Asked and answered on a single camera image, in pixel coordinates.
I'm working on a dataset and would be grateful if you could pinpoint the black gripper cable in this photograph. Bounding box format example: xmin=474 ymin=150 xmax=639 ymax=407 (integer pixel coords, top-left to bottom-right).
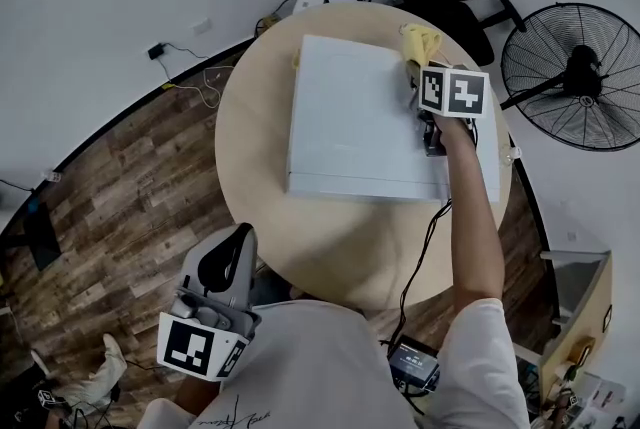
xmin=397 ymin=197 xmax=454 ymax=348

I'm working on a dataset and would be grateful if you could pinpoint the person's right forearm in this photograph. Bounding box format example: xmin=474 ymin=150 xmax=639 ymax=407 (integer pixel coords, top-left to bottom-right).
xmin=438 ymin=116 xmax=506 ymax=316

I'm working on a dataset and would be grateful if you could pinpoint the person's white shirt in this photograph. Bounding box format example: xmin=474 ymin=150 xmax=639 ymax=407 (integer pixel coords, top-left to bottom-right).
xmin=142 ymin=296 xmax=531 ymax=429

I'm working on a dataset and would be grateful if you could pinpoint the black power adapter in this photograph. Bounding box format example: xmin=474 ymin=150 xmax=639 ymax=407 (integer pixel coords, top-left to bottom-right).
xmin=146 ymin=41 xmax=211 ymax=63

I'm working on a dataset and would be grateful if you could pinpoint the person's leg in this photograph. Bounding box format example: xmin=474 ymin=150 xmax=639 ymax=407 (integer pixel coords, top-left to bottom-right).
xmin=29 ymin=333 xmax=130 ymax=418

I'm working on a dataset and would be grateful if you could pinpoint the wooden desk white frame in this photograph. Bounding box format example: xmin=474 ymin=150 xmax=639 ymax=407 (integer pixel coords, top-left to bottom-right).
xmin=539 ymin=249 xmax=616 ymax=411

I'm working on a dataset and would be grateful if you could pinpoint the yellow cloth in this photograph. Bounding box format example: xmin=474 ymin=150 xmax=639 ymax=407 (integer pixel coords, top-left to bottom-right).
xmin=398 ymin=22 xmax=445 ymax=81

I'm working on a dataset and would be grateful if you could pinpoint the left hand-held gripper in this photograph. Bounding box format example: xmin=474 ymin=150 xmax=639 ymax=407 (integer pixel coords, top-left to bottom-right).
xmin=156 ymin=222 xmax=263 ymax=384

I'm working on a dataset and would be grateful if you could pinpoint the black standing fan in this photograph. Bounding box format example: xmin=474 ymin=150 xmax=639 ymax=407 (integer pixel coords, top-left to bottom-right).
xmin=499 ymin=2 xmax=640 ymax=152

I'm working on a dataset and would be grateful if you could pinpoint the person's left forearm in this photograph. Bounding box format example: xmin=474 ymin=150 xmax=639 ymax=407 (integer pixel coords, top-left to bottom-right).
xmin=172 ymin=379 xmax=221 ymax=418

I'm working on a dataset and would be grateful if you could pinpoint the small black screen device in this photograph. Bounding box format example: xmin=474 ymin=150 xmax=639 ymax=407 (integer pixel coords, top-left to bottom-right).
xmin=387 ymin=335 xmax=442 ymax=393

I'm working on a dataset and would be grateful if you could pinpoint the large white board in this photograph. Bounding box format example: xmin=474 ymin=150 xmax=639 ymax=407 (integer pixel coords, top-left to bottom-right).
xmin=285 ymin=34 xmax=502 ymax=204

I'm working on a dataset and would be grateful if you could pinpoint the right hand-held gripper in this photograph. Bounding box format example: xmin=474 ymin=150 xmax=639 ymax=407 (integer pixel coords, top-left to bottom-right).
xmin=416 ymin=60 xmax=491 ymax=159

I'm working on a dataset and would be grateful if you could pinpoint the small yellow box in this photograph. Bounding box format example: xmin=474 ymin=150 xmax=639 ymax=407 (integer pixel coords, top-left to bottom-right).
xmin=568 ymin=335 xmax=597 ymax=369

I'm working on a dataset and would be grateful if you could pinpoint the black monitor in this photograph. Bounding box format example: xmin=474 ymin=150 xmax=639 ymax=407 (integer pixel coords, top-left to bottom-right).
xmin=0 ymin=201 xmax=64 ymax=272

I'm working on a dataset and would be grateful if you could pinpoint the clear water bottle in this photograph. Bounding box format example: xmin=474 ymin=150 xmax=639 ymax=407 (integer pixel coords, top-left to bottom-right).
xmin=498 ymin=144 xmax=523 ymax=168

